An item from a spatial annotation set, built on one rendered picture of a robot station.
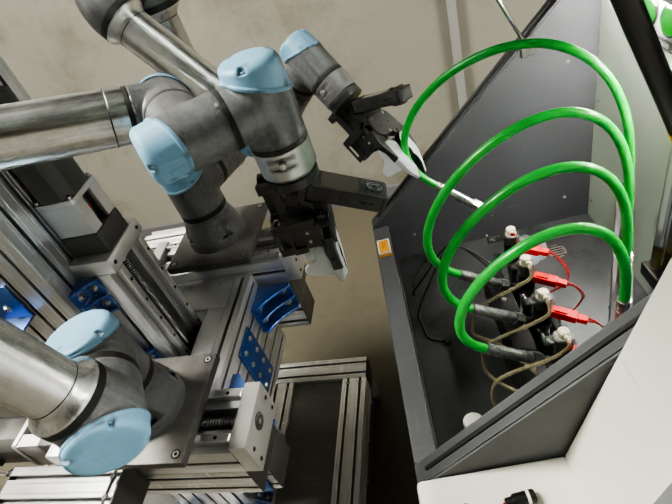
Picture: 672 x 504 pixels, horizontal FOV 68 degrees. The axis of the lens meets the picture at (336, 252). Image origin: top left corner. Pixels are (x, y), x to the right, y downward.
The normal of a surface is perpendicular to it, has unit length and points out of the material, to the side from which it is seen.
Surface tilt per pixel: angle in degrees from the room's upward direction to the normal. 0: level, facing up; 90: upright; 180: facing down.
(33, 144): 95
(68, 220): 90
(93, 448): 98
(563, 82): 90
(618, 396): 76
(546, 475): 0
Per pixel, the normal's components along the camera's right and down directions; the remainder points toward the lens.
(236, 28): -0.09, 0.68
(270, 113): 0.44, 0.50
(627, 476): -1.00, 0.06
